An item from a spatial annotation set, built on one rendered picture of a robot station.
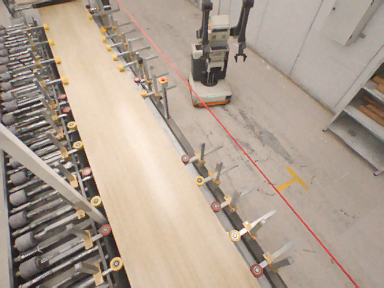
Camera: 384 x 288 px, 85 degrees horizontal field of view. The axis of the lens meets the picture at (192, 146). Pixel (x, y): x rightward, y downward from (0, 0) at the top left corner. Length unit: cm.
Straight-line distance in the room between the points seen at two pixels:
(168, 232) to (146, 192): 37
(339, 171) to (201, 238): 237
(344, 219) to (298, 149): 102
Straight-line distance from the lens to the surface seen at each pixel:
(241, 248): 198
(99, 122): 234
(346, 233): 315
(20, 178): 240
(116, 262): 171
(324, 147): 364
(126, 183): 187
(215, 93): 343
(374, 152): 380
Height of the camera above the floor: 253
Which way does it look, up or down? 55 degrees down
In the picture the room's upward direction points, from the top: 1 degrees clockwise
